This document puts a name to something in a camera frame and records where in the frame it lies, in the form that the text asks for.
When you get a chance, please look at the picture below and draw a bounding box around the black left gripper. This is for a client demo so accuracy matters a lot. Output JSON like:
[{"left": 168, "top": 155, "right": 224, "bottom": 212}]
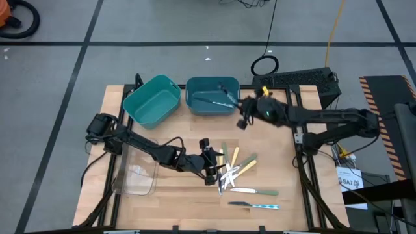
[{"left": 181, "top": 138, "right": 227, "bottom": 187}]

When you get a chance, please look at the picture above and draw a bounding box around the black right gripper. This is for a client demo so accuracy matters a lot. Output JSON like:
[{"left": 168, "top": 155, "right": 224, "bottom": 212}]
[{"left": 232, "top": 86, "right": 271, "bottom": 130}]

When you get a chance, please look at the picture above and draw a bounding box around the dark blue plastic bin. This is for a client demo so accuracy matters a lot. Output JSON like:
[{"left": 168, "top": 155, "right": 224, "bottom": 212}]
[{"left": 185, "top": 76, "right": 241, "bottom": 116}]

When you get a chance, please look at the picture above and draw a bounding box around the black computer case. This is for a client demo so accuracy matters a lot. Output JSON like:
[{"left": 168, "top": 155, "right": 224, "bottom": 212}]
[{"left": 252, "top": 67, "right": 343, "bottom": 111}]

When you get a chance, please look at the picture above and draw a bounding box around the clear plastic bin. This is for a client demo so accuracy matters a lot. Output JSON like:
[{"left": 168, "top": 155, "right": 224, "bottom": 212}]
[{"left": 111, "top": 138, "right": 161, "bottom": 197}]

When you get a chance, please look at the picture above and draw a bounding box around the teal green plastic bin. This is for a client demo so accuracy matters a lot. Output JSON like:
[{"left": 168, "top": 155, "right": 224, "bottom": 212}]
[{"left": 122, "top": 74, "right": 182, "bottom": 130}]

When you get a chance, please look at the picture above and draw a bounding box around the yellow power plug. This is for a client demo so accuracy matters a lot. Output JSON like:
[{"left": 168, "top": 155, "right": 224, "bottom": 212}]
[{"left": 337, "top": 146, "right": 357, "bottom": 162}]

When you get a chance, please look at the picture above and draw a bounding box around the white paper sign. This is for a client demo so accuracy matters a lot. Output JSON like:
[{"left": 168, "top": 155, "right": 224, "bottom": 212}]
[{"left": 335, "top": 166, "right": 369, "bottom": 211}]

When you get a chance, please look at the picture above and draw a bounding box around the black hazard-striped platform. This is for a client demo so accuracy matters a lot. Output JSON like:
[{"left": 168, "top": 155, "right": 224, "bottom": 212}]
[{"left": 358, "top": 74, "right": 416, "bottom": 183}]

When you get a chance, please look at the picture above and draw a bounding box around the black metal stand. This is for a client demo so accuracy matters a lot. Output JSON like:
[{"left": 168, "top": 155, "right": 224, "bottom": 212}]
[{"left": 341, "top": 174, "right": 416, "bottom": 234}]

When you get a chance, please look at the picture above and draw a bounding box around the orange vacuum cleaner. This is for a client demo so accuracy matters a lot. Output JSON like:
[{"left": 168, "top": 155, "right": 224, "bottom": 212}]
[{"left": 0, "top": 0, "right": 12, "bottom": 29}]

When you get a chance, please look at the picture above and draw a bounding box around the black hanging cable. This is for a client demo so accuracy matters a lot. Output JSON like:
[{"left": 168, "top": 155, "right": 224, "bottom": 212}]
[{"left": 250, "top": 0, "right": 280, "bottom": 77}]

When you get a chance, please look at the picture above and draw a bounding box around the yellow hanging cable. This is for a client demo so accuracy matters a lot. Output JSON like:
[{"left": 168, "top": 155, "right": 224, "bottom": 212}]
[{"left": 324, "top": 0, "right": 346, "bottom": 68}]

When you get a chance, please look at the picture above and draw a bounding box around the black aluminium table frame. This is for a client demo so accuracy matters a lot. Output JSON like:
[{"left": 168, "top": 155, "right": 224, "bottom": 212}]
[{"left": 76, "top": 73, "right": 350, "bottom": 233}]

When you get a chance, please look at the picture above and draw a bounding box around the grey metal post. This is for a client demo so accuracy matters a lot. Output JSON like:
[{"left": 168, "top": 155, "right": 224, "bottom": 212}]
[{"left": 394, "top": 102, "right": 416, "bottom": 234}]

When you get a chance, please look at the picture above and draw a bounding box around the black vacuum hose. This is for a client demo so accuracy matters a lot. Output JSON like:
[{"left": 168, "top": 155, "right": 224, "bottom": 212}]
[{"left": 0, "top": 0, "right": 41, "bottom": 40}]

